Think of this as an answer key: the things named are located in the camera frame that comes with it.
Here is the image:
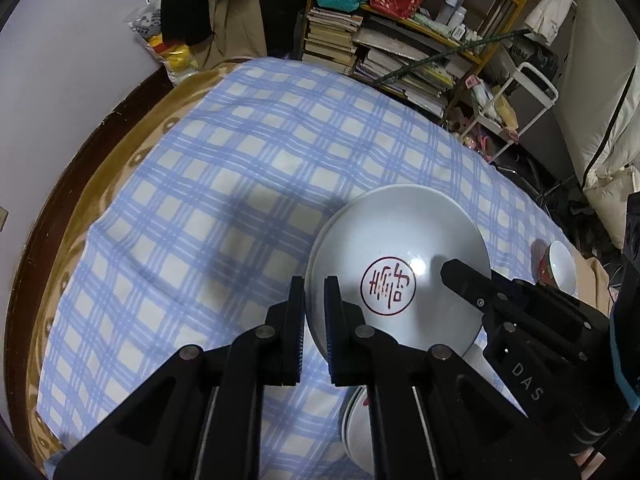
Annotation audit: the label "cream folded duvet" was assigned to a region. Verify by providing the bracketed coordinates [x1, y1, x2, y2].
[557, 0, 640, 248]

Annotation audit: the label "white bowl with red label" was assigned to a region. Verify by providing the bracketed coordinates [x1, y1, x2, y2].
[304, 185, 493, 361]

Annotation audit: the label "black hanging garment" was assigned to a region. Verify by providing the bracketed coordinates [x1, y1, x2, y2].
[161, 0, 217, 44]

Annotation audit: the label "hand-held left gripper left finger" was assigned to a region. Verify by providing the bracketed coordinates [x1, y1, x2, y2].
[52, 276, 307, 480]

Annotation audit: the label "stack of magazines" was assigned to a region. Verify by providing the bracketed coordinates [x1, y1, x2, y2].
[352, 42, 457, 117]

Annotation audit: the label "red patterned bowl green band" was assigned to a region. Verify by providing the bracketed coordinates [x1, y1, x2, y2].
[530, 240, 579, 297]

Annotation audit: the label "dark wooden bed frame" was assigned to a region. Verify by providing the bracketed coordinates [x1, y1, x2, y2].
[4, 67, 177, 413]

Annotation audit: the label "clear plastic snack bag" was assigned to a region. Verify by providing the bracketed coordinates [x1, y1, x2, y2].
[126, 0, 194, 84]

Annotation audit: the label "yellow wooden shelf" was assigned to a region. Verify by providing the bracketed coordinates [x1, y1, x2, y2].
[299, 0, 547, 127]

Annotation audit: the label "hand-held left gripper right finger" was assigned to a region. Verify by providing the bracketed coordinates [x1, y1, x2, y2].
[324, 275, 583, 480]

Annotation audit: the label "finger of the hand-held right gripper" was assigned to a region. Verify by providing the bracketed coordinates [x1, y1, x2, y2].
[440, 258, 494, 314]

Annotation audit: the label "green pole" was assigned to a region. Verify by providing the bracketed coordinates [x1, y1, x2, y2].
[369, 29, 532, 87]

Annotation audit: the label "group of white bottles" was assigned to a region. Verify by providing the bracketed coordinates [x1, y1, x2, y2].
[439, 0, 482, 42]

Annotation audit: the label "tan hanging cloth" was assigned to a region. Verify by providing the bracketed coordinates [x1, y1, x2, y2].
[199, 0, 312, 69]

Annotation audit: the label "white metal trolley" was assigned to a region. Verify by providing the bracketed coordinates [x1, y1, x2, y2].
[440, 61, 559, 162]

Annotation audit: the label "stack of old books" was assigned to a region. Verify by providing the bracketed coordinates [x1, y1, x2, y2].
[301, 6, 364, 74]

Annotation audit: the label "blue checked cloth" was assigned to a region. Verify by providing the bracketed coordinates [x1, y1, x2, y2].
[37, 57, 583, 476]

